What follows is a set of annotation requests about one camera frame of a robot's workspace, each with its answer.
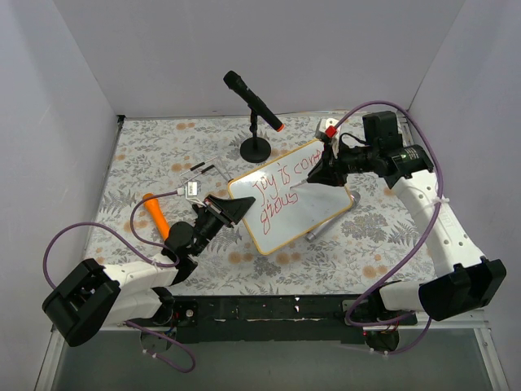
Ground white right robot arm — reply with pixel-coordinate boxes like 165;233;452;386
306;111;506;325

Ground silver microphone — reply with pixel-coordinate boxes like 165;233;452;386
304;191;361;242

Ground black microphone orange ring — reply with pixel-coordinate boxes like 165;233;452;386
222;70;285;133

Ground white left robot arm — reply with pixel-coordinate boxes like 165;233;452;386
42;195;256;347

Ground floral patterned table mat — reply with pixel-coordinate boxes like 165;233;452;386
85;117;435;295

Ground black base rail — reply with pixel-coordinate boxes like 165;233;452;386
169;295;366;345

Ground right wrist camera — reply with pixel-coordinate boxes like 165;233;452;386
314;118;339;157

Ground red whiteboard marker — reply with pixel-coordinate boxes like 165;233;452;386
289;179;309;190

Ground black round microphone stand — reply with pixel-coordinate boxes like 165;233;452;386
239;109;271;163

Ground yellow framed whiteboard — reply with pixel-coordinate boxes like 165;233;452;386
228;140;352;255

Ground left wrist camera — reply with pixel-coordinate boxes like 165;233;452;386
177;180;204;205

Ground wire whiteboard easel stand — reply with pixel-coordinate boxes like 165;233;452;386
179;156;232;195

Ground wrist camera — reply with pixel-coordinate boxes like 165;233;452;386
177;180;204;205
314;118;339;157

